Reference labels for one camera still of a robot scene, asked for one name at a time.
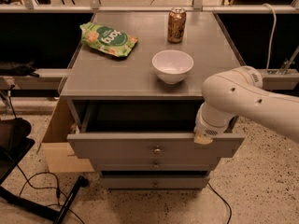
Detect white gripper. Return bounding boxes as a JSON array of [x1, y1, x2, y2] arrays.
[[194, 102, 234, 145]]

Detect grey top drawer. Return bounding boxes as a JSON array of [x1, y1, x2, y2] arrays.
[[67, 101, 244, 160]]

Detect grey drawer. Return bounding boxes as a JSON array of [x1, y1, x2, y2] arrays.
[[67, 101, 244, 160], [90, 158, 217, 171], [100, 175, 209, 189]]

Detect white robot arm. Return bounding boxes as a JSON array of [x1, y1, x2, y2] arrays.
[[194, 66, 299, 145]]

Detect grey drawer cabinet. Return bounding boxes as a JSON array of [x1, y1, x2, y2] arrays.
[[61, 11, 239, 178]]

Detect grey bottom drawer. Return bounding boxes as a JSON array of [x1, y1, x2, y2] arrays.
[[100, 175, 209, 189]]

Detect grey middle drawer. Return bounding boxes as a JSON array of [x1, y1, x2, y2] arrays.
[[90, 158, 217, 171]]

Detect white bowl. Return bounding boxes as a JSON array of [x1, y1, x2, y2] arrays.
[[151, 49, 193, 84]]

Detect brown soda can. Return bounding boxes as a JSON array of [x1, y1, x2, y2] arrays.
[[167, 7, 186, 43]]

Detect green snack bag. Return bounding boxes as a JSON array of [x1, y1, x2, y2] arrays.
[[80, 22, 138, 57]]

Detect cardboard box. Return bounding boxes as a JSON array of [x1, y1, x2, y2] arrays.
[[41, 99, 93, 173]]

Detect black floor stand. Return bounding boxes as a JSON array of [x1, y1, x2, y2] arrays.
[[0, 118, 89, 224]]

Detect black floor cable right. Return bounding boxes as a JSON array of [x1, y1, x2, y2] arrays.
[[206, 182, 233, 224]]

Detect black floor cable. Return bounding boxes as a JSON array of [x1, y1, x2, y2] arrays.
[[12, 161, 86, 224], [206, 182, 233, 224]]

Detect metal frame railing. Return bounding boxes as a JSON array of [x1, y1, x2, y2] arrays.
[[0, 0, 299, 91]]

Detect black floor cable left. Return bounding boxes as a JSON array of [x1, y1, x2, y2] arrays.
[[12, 161, 86, 224]]

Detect white hanging cable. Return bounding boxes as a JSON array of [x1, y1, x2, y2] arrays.
[[263, 3, 278, 72]]

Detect black cloth on rail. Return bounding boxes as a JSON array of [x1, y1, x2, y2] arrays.
[[0, 61, 39, 77]]

